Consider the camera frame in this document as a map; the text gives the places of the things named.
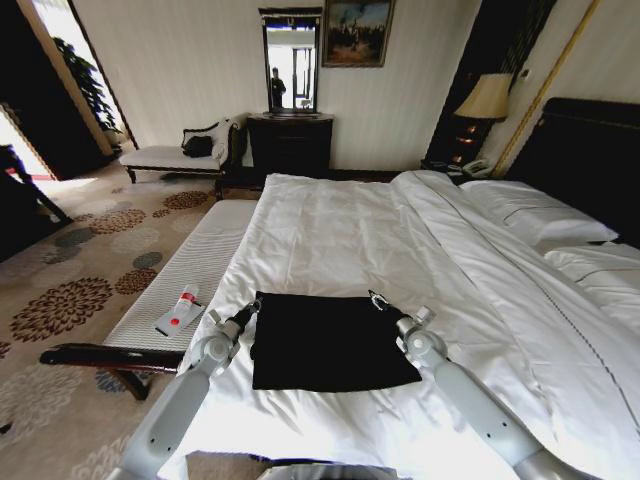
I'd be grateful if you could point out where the black cloth garment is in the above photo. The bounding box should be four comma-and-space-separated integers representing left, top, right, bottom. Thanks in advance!
249, 291, 424, 392

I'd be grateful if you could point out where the white striped bed bench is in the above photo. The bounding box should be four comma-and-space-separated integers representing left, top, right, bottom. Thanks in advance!
39, 199, 259, 402

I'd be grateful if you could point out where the white duvet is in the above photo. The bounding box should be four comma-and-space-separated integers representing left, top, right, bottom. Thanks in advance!
158, 169, 640, 480

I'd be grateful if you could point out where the dark nightstand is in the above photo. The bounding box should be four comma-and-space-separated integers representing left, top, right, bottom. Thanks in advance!
420, 158, 470, 185

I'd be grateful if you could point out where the dark wooden dresser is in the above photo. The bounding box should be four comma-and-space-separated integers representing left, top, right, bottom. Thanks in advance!
246, 112, 335, 180

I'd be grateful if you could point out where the white telephone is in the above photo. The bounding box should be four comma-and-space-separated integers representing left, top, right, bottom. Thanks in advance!
460, 158, 494, 178

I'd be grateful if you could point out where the black bag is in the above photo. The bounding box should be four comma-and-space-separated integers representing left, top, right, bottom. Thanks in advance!
181, 133, 216, 159

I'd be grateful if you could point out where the white chaise cushion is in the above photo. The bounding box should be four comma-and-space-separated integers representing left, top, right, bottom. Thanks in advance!
211, 118, 237, 159

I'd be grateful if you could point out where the white chaise longue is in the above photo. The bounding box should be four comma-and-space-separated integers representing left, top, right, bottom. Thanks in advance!
119, 117, 247, 200

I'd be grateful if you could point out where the white robot front shell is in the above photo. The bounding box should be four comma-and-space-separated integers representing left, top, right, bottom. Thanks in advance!
257, 465, 401, 480

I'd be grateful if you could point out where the large white pillow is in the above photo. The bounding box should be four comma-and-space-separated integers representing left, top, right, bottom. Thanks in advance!
459, 178, 619, 252

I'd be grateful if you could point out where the white pillow with dark trim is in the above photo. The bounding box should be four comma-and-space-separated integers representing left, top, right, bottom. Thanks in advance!
543, 243, 640, 314

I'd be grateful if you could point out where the person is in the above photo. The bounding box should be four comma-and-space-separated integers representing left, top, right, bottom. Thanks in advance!
268, 65, 288, 109

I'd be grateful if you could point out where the table lamp with cream shade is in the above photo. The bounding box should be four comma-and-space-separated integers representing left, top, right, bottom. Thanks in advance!
452, 72, 514, 162

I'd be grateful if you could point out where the tall dark framed mirror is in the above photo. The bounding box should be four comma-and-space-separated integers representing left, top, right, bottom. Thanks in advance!
257, 6, 324, 115

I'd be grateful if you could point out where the dark wooden furniture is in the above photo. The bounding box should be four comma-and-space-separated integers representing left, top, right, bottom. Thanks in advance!
0, 143, 74, 265

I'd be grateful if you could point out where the dark wooden headboard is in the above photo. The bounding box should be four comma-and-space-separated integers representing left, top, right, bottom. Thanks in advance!
506, 97, 640, 242

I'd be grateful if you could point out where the gold framed painting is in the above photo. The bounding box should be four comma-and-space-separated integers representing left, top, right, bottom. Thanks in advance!
320, 0, 398, 69

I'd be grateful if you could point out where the green potted plant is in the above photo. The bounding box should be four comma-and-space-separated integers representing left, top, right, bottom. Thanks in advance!
51, 36, 124, 137

